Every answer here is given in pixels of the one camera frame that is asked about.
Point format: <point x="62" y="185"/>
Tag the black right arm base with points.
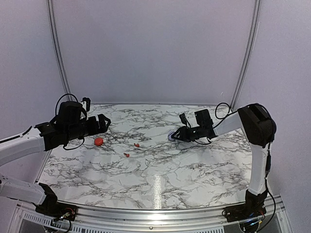
<point x="245" y="210"/>

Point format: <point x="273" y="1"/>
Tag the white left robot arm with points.
<point x="70" y="123"/>

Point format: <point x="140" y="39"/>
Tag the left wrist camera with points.
<point x="86" y="103"/>

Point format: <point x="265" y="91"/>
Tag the aluminium front rail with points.
<point x="91" y="219"/>

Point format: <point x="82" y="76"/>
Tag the purple charging case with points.
<point x="170" y="135"/>

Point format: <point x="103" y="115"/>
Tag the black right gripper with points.
<point x="182" y="130"/>

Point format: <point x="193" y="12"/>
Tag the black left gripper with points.
<point x="103" y="128"/>

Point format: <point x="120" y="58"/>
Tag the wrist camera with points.
<point x="86" y="103"/>
<point x="184" y="120"/>

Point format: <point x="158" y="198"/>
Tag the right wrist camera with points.
<point x="184" y="120"/>

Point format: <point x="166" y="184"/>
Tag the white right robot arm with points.
<point x="258" y="128"/>

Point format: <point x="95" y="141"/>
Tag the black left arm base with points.
<point x="52" y="207"/>

